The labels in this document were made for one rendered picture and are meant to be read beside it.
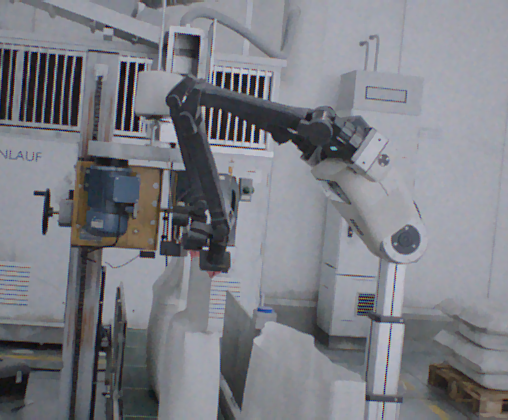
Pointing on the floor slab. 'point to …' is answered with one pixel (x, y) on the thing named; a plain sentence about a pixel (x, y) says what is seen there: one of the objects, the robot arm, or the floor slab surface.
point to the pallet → (465, 387)
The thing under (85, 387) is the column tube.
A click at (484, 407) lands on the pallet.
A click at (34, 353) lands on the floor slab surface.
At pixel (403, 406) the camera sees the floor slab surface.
